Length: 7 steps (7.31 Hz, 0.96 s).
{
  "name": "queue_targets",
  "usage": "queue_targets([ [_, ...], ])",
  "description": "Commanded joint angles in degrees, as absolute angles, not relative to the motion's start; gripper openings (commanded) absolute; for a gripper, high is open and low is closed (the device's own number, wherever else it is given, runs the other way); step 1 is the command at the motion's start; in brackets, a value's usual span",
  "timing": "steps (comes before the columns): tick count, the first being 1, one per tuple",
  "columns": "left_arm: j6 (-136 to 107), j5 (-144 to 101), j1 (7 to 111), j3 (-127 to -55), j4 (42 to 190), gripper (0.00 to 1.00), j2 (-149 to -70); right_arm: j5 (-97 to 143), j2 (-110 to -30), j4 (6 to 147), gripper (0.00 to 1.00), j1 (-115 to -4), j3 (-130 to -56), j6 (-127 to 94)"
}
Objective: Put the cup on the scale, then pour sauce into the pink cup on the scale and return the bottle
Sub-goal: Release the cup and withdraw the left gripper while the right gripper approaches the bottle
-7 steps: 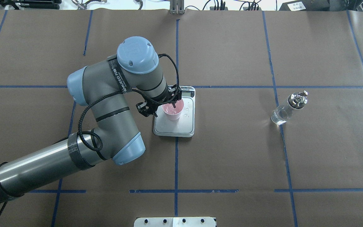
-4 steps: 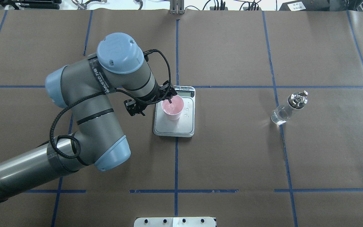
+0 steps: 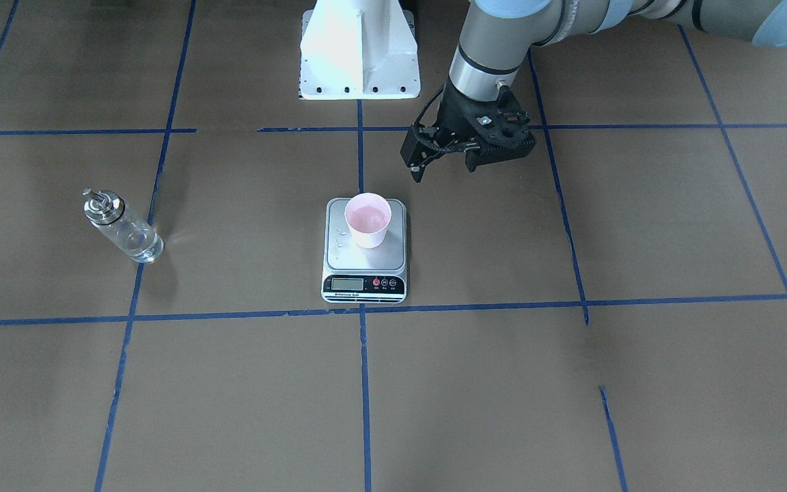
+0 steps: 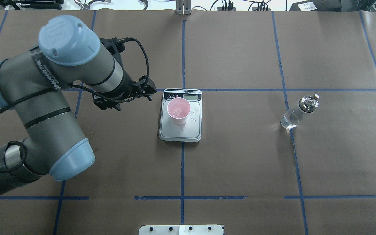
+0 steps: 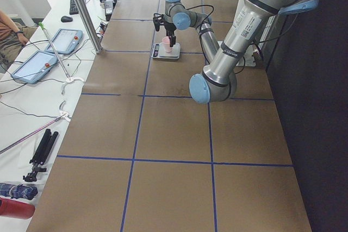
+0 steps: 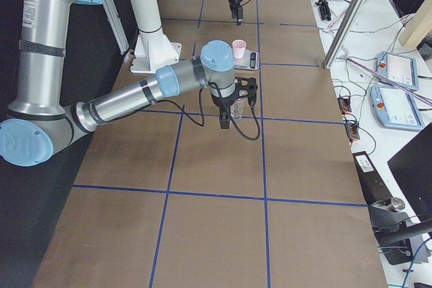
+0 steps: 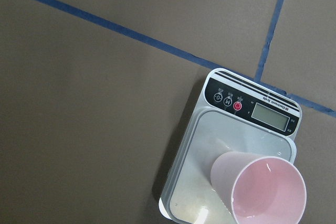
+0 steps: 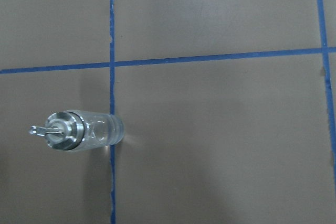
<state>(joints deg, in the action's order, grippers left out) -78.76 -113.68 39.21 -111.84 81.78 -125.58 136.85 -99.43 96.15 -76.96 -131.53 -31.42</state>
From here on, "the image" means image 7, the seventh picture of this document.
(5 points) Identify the pink paper cup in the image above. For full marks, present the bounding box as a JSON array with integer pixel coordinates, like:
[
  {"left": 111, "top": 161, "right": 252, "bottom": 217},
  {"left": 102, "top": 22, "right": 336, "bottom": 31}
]
[{"left": 210, "top": 152, "right": 307, "bottom": 223}]

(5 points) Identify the silver digital kitchen scale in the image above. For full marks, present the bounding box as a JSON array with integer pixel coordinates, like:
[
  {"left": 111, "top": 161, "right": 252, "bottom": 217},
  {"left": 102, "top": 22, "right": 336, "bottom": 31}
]
[{"left": 159, "top": 68, "right": 302, "bottom": 223}]

